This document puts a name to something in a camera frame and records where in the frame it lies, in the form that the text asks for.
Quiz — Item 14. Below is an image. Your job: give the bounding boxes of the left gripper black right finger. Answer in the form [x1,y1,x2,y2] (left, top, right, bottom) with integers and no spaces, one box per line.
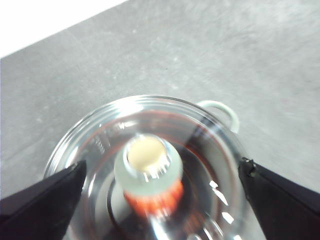
[238,157,320,240]

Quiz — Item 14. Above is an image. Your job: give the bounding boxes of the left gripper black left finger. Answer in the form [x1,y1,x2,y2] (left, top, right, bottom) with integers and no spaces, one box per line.
[0,159,88,240]

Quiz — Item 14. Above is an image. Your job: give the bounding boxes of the glass lid with green knob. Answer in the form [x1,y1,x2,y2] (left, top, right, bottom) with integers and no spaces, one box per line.
[43,94,251,240]

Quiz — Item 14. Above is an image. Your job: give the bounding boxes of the pale green electric pot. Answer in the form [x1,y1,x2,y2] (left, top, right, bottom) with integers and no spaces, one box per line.
[197,99,240,133]

